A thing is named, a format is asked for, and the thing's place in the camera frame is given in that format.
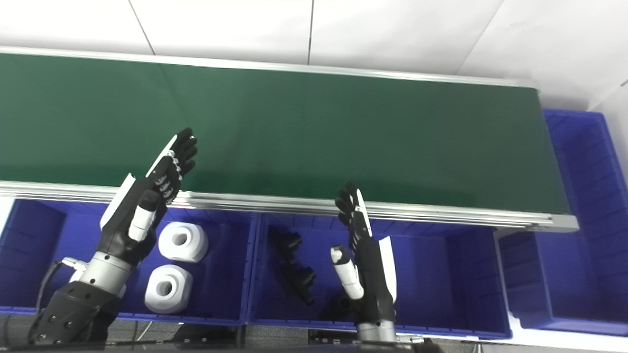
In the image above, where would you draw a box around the black white robot left hand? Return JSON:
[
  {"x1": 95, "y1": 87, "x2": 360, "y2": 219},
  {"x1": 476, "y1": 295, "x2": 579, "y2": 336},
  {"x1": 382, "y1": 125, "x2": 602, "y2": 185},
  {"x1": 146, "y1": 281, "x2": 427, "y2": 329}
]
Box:
[{"x1": 100, "y1": 127, "x2": 198, "y2": 268}]

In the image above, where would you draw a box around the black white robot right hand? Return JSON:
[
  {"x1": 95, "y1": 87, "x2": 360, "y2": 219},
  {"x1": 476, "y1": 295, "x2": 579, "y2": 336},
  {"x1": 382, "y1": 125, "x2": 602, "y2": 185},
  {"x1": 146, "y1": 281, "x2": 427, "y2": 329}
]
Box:
[{"x1": 330, "y1": 182, "x2": 398, "y2": 325}]

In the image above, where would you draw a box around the black plastic part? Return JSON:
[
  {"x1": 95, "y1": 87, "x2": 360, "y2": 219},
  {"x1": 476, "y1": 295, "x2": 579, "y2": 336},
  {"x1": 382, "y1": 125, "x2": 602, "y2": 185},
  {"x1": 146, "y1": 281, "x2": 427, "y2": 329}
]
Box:
[
  {"x1": 282, "y1": 262, "x2": 317, "y2": 307},
  {"x1": 321, "y1": 294, "x2": 353, "y2": 320},
  {"x1": 269, "y1": 226, "x2": 303, "y2": 263}
]

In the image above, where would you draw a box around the green conveyor belt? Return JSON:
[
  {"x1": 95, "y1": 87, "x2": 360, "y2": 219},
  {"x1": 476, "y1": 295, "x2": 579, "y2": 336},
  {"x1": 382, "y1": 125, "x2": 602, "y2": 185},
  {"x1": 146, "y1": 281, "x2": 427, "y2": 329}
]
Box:
[{"x1": 0, "y1": 52, "x2": 572, "y2": 215}]

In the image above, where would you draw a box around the large blue plastic bin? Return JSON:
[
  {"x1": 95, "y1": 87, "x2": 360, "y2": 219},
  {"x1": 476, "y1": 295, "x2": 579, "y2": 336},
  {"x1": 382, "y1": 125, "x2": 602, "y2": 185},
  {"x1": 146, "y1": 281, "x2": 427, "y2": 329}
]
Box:
[{"x1": 498, "y1": 109, "x2": 628, "y2": 336}]

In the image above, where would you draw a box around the black robot torso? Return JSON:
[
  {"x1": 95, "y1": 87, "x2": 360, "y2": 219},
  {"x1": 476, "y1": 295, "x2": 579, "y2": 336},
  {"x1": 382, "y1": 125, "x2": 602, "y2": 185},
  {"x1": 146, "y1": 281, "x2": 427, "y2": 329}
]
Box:
[{"x1": 0, "y1": 314, "x2": 442, "y2": 353}]

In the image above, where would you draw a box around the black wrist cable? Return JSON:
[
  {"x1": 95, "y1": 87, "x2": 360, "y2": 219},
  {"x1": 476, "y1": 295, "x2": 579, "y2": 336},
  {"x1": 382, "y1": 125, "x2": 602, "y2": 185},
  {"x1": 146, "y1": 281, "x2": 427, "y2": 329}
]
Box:
[{"x1": 35, "y1": 259, "x2": 89, "y2": 315}]

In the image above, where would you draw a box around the aluminium conveyor side rail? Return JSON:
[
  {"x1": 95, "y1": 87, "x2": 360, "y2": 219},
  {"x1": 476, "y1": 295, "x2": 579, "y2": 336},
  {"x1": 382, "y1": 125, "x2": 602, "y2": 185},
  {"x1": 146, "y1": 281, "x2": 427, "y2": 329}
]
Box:
[
  {"x1": 0, "y1": 180, "x2": 579, "y2": 232},
  {"x1": 0, "y1": 46, "x2": 540, "y2": 90}
]

